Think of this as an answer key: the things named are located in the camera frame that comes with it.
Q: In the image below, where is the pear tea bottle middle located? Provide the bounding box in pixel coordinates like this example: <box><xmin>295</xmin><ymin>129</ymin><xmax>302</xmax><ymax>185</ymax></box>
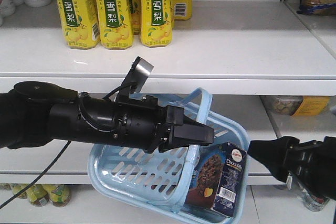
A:
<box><xmin>96</xmin><ymin>0</ymin><xmax>133</xmax><ymax>49</ymax></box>

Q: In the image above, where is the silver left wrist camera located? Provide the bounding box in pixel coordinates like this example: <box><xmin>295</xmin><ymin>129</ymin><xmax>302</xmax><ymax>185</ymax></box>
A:
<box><xmin>125</xmin><ymin>57</ymin><xmax>154</xmax><ymax>94</ymax></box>

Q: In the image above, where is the clear tub of biscuits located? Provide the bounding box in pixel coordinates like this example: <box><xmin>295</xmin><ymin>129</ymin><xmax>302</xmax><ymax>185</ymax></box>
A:
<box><xmin>260</xmin><ymin>95</ymin><xmax>330</xmax><ymax>116</ymax></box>

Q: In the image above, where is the light blue plastic basket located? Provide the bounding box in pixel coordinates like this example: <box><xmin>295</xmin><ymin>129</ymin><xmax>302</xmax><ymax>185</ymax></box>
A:
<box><xmin>88</xmin><ymin>89</ymin><xmax>249</xmax><ymax>223</ymax></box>

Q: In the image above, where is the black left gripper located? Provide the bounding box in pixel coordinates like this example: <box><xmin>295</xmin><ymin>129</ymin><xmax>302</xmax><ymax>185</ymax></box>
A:
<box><xmin>112</xmin><ymin>95</ymin><xmax>214</xmax><ymax>153</ymax></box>

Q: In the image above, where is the white store shelving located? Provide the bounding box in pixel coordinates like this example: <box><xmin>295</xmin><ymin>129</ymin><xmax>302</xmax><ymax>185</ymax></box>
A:
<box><xmin>1</xmin><ymin>2</ymin><xmax>335</xmax><ymax>223</ymax></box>

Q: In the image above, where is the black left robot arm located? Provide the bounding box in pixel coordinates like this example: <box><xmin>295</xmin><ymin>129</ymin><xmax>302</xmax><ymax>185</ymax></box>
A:
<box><xmin>1</xmin><ymin>81</ymin><xmax>214</xmax><ymax>153</ymax></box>

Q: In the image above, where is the pear tea bottle right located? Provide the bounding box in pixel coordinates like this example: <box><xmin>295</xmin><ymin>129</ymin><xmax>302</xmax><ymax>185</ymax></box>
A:
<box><xmin>140</xmin><ymin>0</ymin><xmax>173</xmax><ymax>47</ymax></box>

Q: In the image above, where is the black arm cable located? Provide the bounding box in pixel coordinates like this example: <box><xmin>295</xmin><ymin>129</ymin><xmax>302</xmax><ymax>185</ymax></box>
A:
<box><xmin>0</xmin><ymin>141</ymin><xmax>71</xmax><ymax>209</ymax></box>

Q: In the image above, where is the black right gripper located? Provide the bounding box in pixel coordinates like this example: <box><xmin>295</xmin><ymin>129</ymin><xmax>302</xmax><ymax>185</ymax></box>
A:
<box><xmin>248</xmin><ymin>136</ymin><xmax>335</xmax><ymax>199</ymax></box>

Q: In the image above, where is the green tea bottle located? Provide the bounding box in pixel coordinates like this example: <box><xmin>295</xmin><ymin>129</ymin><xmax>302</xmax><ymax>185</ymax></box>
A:
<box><xmin>42</xmin><ymin>184</ymin><xmax>71</xmax><ymax>207</ymax></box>
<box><xmin>26</xmin><ymin>184</ymin><xmax>49</xmax><ymax>207</ymax></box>

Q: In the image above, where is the pear tea bottle left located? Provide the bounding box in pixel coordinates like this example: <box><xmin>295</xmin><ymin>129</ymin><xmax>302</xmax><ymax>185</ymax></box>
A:
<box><xmin>56</xmin><ymin>0</ymin><xmax>100</xmax><ymax>50</ymax></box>

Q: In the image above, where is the dark blue chocolate cookie box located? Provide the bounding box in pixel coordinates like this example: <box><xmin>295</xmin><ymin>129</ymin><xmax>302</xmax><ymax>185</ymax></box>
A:
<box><xmin>185</xmin><ymin>142</ymin><xmax>247</xmax><ymax>218</ymax></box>

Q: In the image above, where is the clear bottle lower right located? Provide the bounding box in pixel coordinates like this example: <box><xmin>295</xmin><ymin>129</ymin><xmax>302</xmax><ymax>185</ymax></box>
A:
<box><xmin>302</xmin><ymin>189</ymin><xmax>330</xmax><ymax>212</ymax></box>

